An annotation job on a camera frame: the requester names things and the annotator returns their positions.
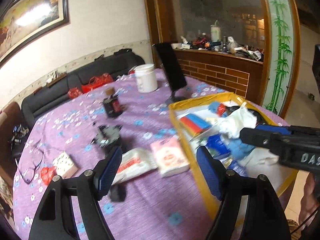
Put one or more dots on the red black bottle cork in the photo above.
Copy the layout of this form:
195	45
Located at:
111	103

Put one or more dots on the black eyeglasses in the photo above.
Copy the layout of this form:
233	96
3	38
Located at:
28	168

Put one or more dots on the bamboo painted panel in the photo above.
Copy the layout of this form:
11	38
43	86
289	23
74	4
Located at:
282	48

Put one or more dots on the black phone on stand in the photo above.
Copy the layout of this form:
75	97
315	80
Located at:
172	70

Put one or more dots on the blue cloth with red net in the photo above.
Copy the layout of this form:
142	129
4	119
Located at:
218	108

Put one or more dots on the red bag on sofa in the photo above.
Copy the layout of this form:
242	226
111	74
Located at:
96	82

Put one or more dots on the colourful sponge pack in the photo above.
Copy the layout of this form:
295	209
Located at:
194	124

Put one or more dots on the white plastic jar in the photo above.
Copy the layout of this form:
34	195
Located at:
146	78

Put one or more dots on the white towel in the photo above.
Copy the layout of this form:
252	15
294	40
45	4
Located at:
236	121

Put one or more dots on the black round device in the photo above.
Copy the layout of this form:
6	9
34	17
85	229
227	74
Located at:
108	137

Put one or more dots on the white red-print plastic bag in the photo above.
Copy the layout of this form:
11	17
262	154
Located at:
135	163

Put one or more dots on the wooden brick-pattern counter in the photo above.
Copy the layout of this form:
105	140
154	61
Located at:
234	74

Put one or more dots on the white dotted tissue box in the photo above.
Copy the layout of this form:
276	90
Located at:
64	166

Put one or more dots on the black leather sofa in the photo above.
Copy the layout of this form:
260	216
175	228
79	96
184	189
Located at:
48	98

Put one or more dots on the red plastic bag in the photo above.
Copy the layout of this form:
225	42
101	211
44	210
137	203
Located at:
47	173

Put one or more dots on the pink rose tissue pack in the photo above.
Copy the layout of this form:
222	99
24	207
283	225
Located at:
169	157

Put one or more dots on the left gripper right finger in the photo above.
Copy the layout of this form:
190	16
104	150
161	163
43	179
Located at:
251	201

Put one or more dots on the purple floral tablecloth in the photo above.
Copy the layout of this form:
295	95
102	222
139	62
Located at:
154	207

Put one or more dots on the framed horse painting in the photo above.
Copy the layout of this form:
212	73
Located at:
27	20

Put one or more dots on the white cup with straw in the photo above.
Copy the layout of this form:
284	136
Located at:
215	32

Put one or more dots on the blue white pattern pack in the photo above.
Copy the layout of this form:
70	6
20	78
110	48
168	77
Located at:
216	147

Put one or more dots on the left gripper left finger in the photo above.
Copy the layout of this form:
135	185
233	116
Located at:
54	218

